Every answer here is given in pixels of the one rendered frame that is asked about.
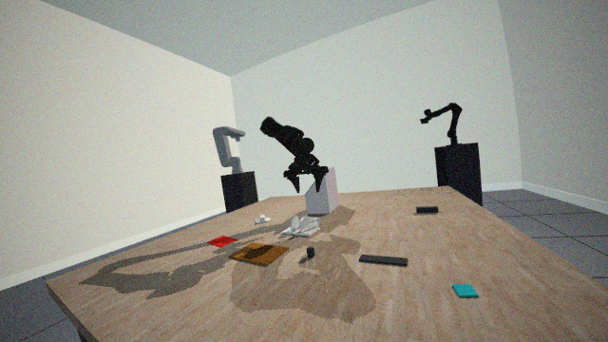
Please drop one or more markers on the teal flat plate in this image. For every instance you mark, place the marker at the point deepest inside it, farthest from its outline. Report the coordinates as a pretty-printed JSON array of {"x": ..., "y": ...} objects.
[{"x": 464, "y": 290}]

